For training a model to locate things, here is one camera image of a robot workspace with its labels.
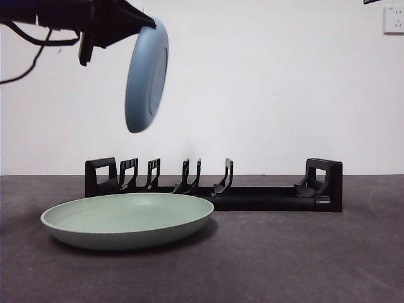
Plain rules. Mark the black plastic plate rack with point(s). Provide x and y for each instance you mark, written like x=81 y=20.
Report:
x=268 y=202

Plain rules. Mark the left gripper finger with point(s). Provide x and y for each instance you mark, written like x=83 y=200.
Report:
x=120 y=36
x=139 y=14

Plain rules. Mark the white wall socket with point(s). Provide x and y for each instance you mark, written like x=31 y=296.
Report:
x=394 y=20

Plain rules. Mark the pale green plate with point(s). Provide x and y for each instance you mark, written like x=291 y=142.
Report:
x=126 y=221

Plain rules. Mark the pale blue plate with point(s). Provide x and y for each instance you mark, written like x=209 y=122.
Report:
x=142 y=79

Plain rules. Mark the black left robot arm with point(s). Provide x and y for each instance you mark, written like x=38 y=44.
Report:
x=69 y=12

